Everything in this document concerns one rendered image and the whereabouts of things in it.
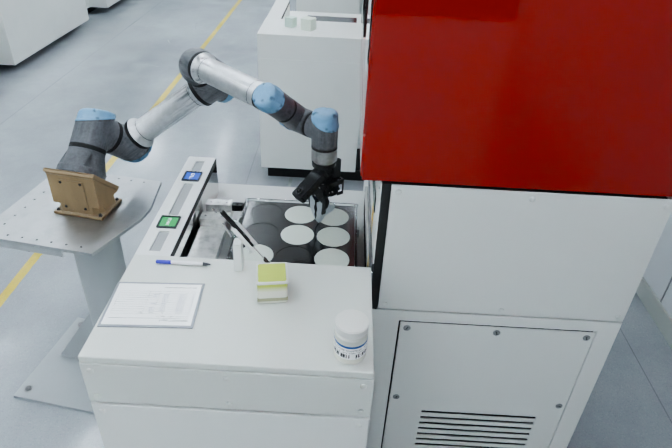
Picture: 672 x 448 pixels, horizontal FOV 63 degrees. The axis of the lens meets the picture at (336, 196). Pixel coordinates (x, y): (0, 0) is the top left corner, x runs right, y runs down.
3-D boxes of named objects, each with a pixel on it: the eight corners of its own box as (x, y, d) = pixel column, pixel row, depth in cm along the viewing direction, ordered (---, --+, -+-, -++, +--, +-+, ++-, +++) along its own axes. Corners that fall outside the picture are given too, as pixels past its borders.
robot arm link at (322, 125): (322, 102, 156) (345, 111, 152) (321, 137, 162) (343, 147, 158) (303, 110, 151) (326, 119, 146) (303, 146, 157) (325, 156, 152)
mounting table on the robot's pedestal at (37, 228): (-14, 267, 178) (-26, 234, 171) (68, 196, 215) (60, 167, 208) (115, 289, 172) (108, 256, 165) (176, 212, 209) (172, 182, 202)
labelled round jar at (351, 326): (365, 341, 121) (369, 309, 116) (366, 366, 115) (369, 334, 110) (333, 339, 121) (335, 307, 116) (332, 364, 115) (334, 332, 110)
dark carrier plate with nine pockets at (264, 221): (354, 207, 179) (354, 206, 179) (354, 276, 150) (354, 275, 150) (249, 201, 180) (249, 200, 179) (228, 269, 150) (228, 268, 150)
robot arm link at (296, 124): (277, 91, 156) (305, 102, 150) (298, 107, 166) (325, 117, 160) (265, 116, 156) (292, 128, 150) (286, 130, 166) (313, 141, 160)
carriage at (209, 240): (234, 213, 181) (233, 205, 180) (208, 287, 150) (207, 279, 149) (210, 211, 181) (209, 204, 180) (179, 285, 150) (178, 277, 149)
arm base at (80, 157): (46, 166, 172) (54, 137, 174) (69, 178, 187) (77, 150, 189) (92, 174, 172) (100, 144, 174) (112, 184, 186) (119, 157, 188)
